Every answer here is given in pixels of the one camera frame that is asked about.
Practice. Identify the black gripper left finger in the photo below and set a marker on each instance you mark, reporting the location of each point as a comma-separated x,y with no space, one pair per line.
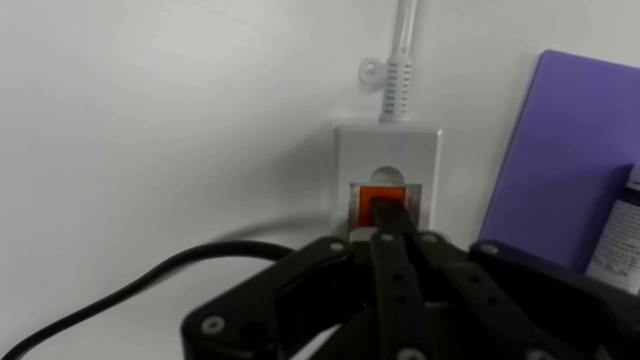
321,300

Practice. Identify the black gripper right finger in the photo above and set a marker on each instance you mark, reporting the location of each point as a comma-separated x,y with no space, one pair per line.
507,307

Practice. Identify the white cylinder with dark cap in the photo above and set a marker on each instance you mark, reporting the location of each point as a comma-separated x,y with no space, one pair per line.
620,240

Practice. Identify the purple paper mat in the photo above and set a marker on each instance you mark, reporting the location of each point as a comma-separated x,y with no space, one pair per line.
566,167

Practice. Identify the white power strip orange switch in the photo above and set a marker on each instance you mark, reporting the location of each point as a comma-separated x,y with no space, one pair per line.
390,157

